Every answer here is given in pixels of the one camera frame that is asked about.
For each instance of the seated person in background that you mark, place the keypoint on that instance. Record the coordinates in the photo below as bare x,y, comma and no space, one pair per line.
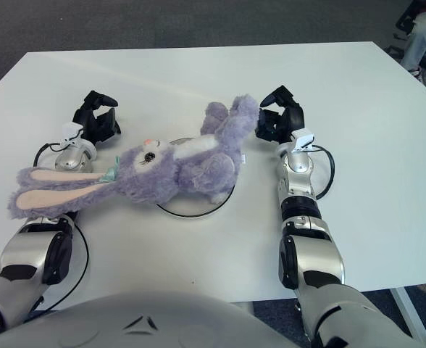
419,40

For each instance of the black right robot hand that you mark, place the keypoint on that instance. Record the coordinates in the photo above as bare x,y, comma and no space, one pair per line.
292,117

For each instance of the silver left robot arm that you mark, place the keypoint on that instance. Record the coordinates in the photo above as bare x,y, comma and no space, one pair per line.
21,257

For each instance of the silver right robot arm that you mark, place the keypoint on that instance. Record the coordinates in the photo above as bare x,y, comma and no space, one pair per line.
300,181

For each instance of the white right wrist connector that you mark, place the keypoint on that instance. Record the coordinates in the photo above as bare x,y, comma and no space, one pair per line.
301,141

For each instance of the purple plush bunny doll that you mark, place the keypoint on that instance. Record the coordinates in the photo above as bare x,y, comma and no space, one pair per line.
151,174

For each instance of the white table leg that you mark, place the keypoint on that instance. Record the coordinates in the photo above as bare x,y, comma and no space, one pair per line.
248,307

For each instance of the grey robot torso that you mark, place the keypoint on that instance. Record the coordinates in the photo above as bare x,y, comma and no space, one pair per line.
144,326

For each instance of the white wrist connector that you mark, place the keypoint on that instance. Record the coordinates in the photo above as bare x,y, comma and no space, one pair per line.
71,129
301,141

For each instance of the white plate with black rim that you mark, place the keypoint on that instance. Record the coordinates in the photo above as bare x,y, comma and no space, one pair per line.
195,206

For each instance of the white table frame bar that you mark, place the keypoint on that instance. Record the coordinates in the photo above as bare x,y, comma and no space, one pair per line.
408,311

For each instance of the black office chair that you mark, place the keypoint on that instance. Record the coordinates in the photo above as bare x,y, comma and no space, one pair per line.
403,23

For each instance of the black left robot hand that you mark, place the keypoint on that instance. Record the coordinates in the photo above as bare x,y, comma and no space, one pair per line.
99,127

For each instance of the white left wrist connector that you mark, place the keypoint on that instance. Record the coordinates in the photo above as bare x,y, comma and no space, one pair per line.
71,129

